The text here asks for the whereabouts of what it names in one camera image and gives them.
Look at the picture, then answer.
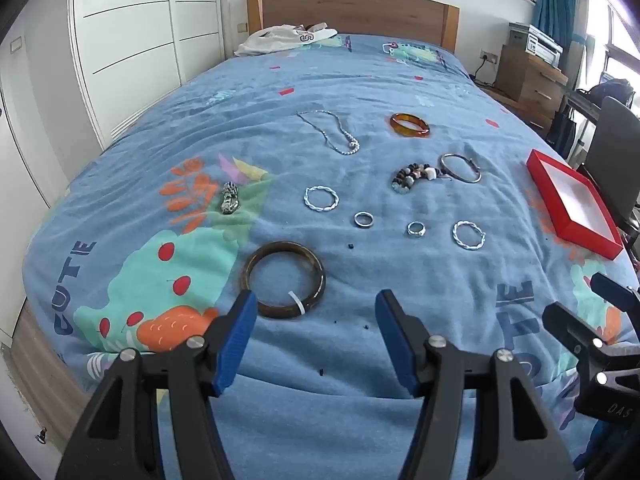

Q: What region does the twisted silver hoop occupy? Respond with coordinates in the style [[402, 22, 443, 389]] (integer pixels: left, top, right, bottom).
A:
[[451, 220, 486, 252], [303, 185, 340, 212]]

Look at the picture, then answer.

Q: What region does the thin silver bangle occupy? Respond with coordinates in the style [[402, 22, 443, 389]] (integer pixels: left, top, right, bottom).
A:
[[439, 153, 483, 184]]

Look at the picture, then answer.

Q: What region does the dark brown bangle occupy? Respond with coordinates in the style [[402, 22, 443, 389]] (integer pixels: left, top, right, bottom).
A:
[[240, 240, 326, 320]]

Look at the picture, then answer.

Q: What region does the brown bead bracelet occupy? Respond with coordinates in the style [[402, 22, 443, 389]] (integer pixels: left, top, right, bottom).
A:
[[390, 160, 444, 194]]

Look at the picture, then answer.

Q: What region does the silver red wristwatch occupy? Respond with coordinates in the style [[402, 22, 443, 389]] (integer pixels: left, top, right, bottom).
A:
[[220, 181, 240, 214]]

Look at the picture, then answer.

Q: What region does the amber bangle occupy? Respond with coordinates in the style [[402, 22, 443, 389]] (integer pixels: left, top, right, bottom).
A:
[[390, 113, 431, 138]]

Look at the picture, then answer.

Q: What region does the silver bead necklace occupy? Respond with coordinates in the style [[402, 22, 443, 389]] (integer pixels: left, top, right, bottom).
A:
[[296, 109, 362, 156]]

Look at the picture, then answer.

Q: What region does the red jewelry box tray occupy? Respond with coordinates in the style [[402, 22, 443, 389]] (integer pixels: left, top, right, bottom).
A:
[[526, 150, 624, 260]]

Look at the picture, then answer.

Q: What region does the grey chair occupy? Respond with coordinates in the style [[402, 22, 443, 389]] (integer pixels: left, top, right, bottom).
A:
[[582, 96, 639, 245]]

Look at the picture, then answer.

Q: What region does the dark blue hanging bag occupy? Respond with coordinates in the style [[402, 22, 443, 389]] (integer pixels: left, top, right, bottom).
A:
[[546, 110, 576, 159]]

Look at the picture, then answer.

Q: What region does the black backpack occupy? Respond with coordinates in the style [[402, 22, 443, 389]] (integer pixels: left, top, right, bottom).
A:
[[586, 78, 636, 107]]

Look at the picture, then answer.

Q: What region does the wooden drawer cabinet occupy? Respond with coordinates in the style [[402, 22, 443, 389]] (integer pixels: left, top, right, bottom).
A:
[[480, 46, 567, 138]]

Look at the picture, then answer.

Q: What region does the white printer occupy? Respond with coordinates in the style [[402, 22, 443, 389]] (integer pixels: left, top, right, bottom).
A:
[[508, 23, 563, 68]]

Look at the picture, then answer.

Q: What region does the teal curtain right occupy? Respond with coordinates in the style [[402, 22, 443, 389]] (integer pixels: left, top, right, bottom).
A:
[[532, 0, 576, 54]]

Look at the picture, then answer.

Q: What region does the blue patterned bed cover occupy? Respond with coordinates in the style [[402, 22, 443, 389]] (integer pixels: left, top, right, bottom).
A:
[[23, 35, 637, 479]]

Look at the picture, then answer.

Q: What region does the wooden headboard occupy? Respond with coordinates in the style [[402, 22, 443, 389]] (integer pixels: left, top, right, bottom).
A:
[[246, 0, 460, 52]]

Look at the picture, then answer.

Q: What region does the white wardrobe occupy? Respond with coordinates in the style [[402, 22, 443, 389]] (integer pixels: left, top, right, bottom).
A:
[[1, 0, 224, 344]]

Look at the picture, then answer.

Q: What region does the white garment on bed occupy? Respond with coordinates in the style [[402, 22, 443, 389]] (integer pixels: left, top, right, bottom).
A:
[[234, 23, 343, 58]]

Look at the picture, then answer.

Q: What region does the wall power socket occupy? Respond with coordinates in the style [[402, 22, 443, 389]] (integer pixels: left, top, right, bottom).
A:
[[480, 50, 499, 65]]

